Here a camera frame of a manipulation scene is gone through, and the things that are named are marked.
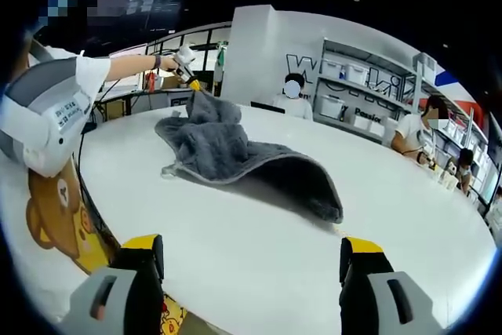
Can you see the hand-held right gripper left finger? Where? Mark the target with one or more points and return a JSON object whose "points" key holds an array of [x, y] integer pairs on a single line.
{"points": [[141, 272]]}

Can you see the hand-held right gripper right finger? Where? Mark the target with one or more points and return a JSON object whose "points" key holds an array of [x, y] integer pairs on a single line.
{"points": [[361, 276]]}

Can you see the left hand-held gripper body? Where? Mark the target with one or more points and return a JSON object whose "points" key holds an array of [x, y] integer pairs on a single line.
{"points": [[184, 58]]}

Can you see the dark grey towel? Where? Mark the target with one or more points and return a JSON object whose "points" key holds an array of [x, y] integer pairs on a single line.
{"points": [[219, 146]]}

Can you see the person's left hand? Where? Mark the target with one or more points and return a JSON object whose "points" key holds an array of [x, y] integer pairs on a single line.
{"points": [[169, 64]]}

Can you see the cardboard box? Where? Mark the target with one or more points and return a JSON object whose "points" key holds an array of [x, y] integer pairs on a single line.
{"points": [[169, 82]]}

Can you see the purple wristband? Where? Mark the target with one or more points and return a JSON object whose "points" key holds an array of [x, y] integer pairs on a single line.
{"points": [[157, 62]]}

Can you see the green hanging item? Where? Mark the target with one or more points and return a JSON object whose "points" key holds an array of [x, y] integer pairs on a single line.
{"points": [[221, 58]]}

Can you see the orange box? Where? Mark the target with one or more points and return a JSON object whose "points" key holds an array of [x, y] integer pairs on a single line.
{"points": [[150, 81]]}

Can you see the black laptop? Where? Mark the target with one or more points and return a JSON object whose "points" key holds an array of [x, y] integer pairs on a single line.
{"points": [[266, 107]]}

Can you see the white table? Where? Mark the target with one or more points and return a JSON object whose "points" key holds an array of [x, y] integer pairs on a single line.
{"points": [[255, 256]]}

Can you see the white storage shelf with boxes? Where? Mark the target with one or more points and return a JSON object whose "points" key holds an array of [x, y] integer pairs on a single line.
{"points": [[331, 106]]}

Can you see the white worn headset device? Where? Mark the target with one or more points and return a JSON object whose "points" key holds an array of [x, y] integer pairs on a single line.
{"points": [[43, 115]]}

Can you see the metal storage shelf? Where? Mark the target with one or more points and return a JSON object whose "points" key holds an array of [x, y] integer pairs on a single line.
{"points": [[392, 64]]}

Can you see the large dark wall display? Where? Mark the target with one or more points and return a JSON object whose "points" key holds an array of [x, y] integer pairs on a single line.
{"points": [[157, 1]]}

